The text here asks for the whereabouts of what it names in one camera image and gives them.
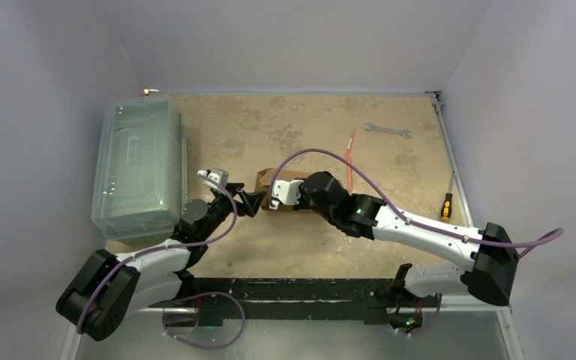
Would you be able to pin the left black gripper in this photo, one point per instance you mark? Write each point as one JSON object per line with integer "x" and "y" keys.
{"x": 250, "y": 199}

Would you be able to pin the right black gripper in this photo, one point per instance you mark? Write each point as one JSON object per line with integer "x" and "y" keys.
{"x": 306, "y": 187}

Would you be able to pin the brown cardboard box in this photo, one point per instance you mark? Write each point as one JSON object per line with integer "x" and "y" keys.
{"x": 266, "y": 176}

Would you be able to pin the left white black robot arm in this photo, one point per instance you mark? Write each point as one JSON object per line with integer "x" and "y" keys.
{"x": 108, "y": 287}

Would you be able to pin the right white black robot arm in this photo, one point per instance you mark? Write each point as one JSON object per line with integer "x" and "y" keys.
{"x": 479, "y": 261}

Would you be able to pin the silver open-end wrench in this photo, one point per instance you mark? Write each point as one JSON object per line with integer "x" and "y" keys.
{"x": 403, "y": 133}

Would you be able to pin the clear plastic storage bin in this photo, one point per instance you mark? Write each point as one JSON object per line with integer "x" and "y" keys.
{"x": 141, "y": 177}

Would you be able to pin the yellow black screwdriver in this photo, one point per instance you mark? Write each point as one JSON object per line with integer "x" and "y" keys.
{"x": 447, "y": 205}

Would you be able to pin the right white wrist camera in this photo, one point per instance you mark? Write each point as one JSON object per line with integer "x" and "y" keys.
{"x": 284, "y": 193}

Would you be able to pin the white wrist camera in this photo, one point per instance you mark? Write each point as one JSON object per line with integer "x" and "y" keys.
{"x": 284, "y": 193}
{"x": 214, "y": 178}

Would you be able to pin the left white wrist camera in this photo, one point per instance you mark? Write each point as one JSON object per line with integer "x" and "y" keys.
{"x": 214, "y": 178}

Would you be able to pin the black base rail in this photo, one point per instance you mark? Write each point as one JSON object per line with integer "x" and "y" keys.
{"x": 373, "y": 301}

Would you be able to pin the aluminium frame rail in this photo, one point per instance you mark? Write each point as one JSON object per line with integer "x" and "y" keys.
{"x": 464, "y": 329}

